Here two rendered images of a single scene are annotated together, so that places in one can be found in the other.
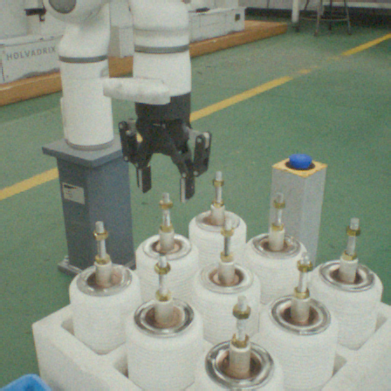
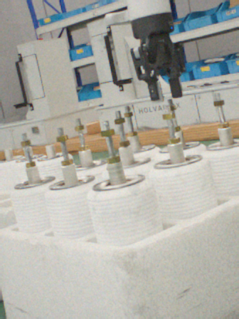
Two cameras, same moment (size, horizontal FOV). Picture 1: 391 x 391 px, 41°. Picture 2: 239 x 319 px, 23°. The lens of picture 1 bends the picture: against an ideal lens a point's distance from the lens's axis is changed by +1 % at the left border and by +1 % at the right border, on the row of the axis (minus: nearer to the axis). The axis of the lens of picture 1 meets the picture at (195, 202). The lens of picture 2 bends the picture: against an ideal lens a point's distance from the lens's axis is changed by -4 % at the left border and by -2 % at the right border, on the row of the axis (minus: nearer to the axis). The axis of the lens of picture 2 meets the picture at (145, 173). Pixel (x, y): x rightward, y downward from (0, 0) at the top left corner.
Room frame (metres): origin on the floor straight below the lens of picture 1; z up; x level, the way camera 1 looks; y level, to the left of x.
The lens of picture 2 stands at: (0.74, -1.03, 0.39)
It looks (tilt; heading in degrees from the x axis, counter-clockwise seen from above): 9 degrees down; 97
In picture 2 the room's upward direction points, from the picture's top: 12 degrees counter-clockwise
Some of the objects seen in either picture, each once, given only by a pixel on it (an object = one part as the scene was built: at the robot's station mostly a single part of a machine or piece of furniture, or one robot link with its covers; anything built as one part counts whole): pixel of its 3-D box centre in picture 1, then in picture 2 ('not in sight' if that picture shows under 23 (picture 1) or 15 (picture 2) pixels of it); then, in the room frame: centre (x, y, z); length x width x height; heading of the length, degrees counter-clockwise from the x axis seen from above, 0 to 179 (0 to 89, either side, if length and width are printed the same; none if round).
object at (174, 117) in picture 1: (163, 119); (155, 39); (0.68, 0.04, 0.45); 0.08 x 0.08 x 0.09
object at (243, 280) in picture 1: (226, 277); (129, 164); (0.60, -0.04, 0.25); 0.08 x 0.08 x 0.01
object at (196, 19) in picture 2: not in sight; (208, 17); (0.95, 5.54, 0.90); 0.50 x 0.38 x 0.21; 56
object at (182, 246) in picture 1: (167, 247); (179, 147); (0.68, 0.04, 0.25); 0.08 x 0.08 x 0.01
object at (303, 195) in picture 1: (291, 242); not in sight; (0.86, -0.18, 0.16); 0.07 x 0.07 x 0.31; 47
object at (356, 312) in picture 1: (339, 328); (132, 245); (0.60, -0.21, 0.16); 0.10 x 0.10 x 0.18
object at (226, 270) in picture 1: (226, 270); (126, 157); (0.60, -0.04, 0.26); 0.02 x 0.02 x 0.03
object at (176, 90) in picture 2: (145, 179); (176, 87); (0.69, 0.07, 0.36); 0.02 x 0.01 x 0.04; 151
